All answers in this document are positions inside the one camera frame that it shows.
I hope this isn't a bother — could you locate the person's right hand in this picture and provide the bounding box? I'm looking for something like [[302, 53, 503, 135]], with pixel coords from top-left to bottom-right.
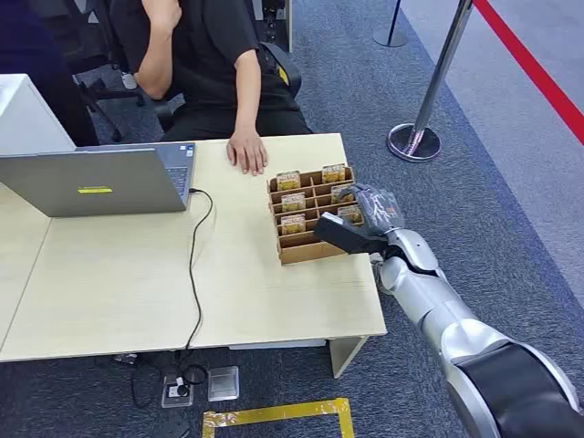
[[152, 0, 183, 38]]

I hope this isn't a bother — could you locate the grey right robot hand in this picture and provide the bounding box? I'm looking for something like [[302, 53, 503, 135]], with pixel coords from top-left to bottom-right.
[[342, 183, 406, 237]]

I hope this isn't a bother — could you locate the person's left hand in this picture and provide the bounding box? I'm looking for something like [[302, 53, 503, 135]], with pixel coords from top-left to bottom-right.
[[226, 125, 269, 178]]

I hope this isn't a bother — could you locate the printed card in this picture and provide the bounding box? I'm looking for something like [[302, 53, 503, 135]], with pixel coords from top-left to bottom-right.
[[280, 214, 307, 236], [275, 171, 303, 193], [321, 163, 346, 185], [330, 184, 356, 205], [280, 193, 307, 214], [337, 204, 364, 226]]

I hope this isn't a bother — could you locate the wooden card holder box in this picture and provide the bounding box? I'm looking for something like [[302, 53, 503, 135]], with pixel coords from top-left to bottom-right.
[[266, 164, 366, 267]]

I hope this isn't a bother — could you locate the person in dark clothing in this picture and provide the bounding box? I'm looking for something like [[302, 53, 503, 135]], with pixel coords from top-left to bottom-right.
[[0, 0, 100, 148]]

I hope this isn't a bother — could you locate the light wooden desk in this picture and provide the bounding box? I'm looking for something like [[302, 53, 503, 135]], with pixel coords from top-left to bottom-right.
[[0, 132, 388, 380], [0, 181, 52, 352]]

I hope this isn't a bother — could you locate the grey laptop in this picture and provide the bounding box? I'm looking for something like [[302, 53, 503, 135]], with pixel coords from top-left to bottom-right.
[[0, 141, 197, 219]]

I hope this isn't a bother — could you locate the white device housing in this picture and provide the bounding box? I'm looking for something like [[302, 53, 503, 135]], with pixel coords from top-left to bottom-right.
[[0, 73, 77, 157]]

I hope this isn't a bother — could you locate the silver floor socket cover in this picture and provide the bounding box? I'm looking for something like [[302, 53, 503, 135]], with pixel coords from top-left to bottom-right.
[[207, 365, 241, 403]]

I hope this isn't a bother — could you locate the red barrier belt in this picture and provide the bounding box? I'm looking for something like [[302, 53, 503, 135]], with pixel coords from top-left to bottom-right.
[[472, 0, 584, 146]]

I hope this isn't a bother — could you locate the floor socket box with plug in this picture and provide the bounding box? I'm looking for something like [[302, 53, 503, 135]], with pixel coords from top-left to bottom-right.
[[161, 373, 195, 409]]

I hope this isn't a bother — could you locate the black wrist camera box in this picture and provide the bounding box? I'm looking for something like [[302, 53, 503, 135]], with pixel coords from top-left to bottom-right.
[[312, 211, 390, 256]]

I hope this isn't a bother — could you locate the black power cable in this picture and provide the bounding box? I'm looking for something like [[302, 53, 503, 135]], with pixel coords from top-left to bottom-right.
[[130, 187, 216, 412]]

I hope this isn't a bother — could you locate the silver stanchion post with base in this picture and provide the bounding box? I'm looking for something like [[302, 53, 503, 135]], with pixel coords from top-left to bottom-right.
[[386, 0, 473, 163]]

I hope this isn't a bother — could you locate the dark stanchion post with base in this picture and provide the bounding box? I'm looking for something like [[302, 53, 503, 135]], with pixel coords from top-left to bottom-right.
[[373, 0, 408, 48]]

